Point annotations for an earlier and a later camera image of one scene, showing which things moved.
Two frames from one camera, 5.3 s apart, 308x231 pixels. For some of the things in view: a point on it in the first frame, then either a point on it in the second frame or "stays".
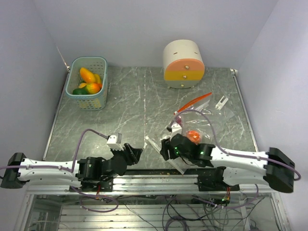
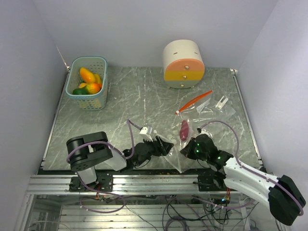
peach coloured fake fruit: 82,85 stays
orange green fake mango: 93,88 stays
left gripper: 132,155 -> 161,147
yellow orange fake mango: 88,76 stays
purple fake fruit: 178,120 -> 184,130
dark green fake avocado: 80,91 stays
